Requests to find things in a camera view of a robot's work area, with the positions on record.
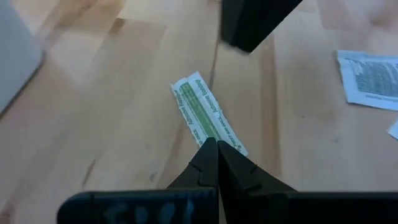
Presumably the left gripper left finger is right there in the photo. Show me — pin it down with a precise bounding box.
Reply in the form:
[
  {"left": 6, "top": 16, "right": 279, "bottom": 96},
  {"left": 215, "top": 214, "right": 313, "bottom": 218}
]
[{"left": 57, "top": 138, "right": 220, "bottom": 224}]

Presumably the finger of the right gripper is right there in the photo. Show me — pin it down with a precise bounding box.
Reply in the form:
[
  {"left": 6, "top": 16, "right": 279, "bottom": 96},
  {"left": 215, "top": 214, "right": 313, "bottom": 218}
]
[{"left": 219, "top": 0, "right": 304, "bottom": 54}]

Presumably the white text-printed packet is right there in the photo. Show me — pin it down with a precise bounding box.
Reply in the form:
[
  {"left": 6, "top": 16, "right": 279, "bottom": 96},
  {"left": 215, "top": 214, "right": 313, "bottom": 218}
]
[{"left": 336, "top": 49, "right": 398, "bottom": 112}]

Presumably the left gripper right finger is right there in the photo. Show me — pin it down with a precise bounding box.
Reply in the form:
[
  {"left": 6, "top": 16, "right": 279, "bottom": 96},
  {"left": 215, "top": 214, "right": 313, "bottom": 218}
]
[{"left": 217, "top": 140, "right": 398, "bottom": 224}]

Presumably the green striped bandage packet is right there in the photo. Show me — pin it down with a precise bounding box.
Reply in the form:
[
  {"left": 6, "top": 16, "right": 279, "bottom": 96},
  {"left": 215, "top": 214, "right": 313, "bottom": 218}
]
[{"left": 170, "top": 71, "right": 249, "bottom": 157}]

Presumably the white plastic bin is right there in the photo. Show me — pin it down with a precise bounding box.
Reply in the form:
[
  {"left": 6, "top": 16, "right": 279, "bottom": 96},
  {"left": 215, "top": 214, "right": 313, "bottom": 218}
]
[{"left": 0, "top": 0, "right": 45, "bottom": 116}]

